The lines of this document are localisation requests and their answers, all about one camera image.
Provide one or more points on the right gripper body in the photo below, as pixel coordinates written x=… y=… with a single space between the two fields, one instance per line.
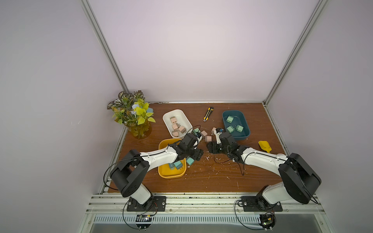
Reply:
x=212 y=147

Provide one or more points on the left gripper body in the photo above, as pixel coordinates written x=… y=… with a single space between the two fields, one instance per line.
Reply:
x=194 y=153

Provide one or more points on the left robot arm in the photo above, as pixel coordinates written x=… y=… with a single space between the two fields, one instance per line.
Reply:
x=129 y=173

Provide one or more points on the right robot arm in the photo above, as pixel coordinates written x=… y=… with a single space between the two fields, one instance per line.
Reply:
x=299 y=181

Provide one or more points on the teal storage box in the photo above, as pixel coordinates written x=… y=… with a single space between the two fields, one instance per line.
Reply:
x=239 y=119

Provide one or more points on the white storage box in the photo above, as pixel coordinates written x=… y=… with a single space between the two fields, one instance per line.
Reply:
x=182 y=120

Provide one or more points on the yellow storage box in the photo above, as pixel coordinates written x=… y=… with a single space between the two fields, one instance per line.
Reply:
x=165 y=171

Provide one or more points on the teal plug bottom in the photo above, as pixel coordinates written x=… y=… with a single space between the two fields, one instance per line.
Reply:
x=189 y=161

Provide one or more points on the yellow black utility knife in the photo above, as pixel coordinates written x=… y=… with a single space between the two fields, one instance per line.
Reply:
x=208 y=113

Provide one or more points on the yellow toy shovel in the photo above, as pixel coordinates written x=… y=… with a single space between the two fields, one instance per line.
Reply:
x=265 y=146

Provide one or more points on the potted green plant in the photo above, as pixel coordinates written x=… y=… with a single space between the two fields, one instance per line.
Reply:
x=132 y=111

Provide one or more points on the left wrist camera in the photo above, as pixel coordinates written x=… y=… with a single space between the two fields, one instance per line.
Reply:
x=199 y=137

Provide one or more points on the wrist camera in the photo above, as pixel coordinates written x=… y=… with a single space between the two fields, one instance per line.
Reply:
x=219 y=131
x=199 y=137

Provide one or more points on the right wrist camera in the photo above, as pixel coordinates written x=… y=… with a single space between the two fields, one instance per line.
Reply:
x=219 y=131

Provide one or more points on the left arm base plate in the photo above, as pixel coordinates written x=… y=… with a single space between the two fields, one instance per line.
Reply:
x=154 y=204

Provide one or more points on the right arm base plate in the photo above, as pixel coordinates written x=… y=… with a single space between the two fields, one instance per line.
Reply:
x=254 y=204

